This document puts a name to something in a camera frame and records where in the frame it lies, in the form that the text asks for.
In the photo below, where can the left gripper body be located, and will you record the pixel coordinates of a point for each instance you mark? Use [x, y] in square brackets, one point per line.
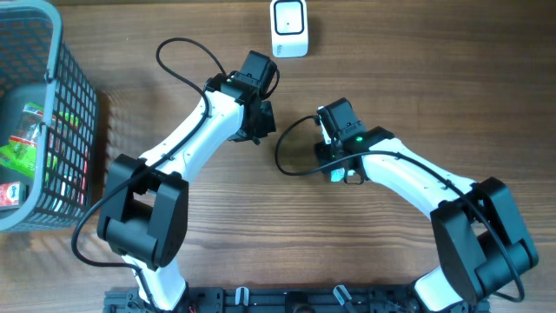
[264, 125]

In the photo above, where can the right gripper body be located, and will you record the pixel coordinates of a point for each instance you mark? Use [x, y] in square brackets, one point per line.
[327, 154]

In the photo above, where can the teal white snack packet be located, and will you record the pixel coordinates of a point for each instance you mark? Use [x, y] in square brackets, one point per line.
[340, 174]

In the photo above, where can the green snack bag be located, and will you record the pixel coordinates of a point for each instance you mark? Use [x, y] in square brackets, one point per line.
[19, 154]

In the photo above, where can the red small box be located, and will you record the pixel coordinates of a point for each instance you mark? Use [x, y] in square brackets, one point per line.
[11, 194]

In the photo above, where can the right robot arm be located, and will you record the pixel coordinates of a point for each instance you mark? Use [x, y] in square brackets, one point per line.
[480, 235]

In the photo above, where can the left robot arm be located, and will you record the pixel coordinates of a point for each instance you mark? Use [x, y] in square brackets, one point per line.
[145, 209]

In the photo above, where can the white barcode scanner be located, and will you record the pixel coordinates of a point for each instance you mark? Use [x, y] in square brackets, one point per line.
[289, 28]

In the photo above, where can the grey plastic shopping basket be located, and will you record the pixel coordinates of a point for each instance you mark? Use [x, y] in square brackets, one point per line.
[37, 66]

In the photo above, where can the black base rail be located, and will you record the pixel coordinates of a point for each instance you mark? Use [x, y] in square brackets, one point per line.
[338, 299]

